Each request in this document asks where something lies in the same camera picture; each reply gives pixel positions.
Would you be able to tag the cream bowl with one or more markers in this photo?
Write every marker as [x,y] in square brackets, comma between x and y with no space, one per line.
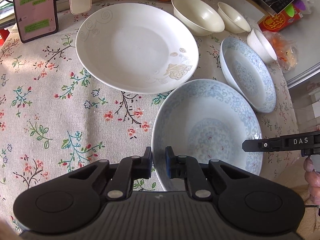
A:
[233,20]
[199,17]

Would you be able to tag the white plate with rose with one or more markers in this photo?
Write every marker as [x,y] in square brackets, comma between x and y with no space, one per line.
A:
[137,48]

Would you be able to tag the red gift box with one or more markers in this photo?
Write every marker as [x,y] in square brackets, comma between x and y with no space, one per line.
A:
[280,21]

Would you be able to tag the small blue patterned plate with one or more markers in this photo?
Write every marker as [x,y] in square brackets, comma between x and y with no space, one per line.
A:
[244,71]

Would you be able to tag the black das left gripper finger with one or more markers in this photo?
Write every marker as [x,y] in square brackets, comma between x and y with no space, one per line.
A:
[307,143]

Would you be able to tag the large white bowl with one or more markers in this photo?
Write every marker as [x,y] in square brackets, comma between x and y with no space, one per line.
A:
[262,47]

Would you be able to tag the large blue patterned plate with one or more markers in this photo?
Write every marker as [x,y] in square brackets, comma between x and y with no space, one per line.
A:
[205,119]

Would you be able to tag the black smartphone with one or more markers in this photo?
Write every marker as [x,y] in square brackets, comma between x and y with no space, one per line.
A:
[35,18]

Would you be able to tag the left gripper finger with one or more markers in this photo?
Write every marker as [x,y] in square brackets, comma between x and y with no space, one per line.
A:
[187,168]
[121,176]

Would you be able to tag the plastic bag of oranges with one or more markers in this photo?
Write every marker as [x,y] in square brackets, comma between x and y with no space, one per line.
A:
[286,50]

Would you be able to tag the right hand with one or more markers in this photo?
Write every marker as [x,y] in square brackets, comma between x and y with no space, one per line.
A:
[312,178]

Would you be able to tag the white cabinet with wood trim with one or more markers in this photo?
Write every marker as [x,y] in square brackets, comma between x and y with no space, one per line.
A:
[305,32]

